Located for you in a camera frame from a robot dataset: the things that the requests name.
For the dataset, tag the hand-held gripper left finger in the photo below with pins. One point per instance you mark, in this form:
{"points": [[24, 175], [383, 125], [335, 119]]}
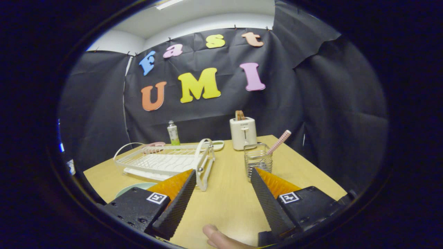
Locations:
{"points": [[176, 207]]}

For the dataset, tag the black backdrop cloth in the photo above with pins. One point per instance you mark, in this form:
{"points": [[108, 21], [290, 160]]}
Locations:
{"points": [[328, 114]]}

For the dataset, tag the ceiling light panel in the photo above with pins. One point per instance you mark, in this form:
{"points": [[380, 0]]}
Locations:
{"points": [[168, 3]]}

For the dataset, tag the brown bread slice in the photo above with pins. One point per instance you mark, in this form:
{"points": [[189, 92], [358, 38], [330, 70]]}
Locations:
{"points": [[240, 115]]}

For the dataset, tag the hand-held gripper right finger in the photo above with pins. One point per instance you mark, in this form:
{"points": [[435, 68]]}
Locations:
{"points": [[270, 207]]}

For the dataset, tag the clear green liquid bottle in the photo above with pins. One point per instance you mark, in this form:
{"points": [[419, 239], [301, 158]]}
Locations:
{"points": [[173, 133]]}

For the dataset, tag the light green plate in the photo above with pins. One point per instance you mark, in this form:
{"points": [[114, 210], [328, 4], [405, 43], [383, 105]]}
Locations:
{"points": [[133, 188]]}

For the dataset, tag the white compartment tray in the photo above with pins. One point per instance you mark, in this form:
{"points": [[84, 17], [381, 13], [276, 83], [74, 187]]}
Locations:
{"points": [[218, 145]]}

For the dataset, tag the white toaster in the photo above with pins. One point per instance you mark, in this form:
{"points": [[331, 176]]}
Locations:
{"points": [[243, 133]]}

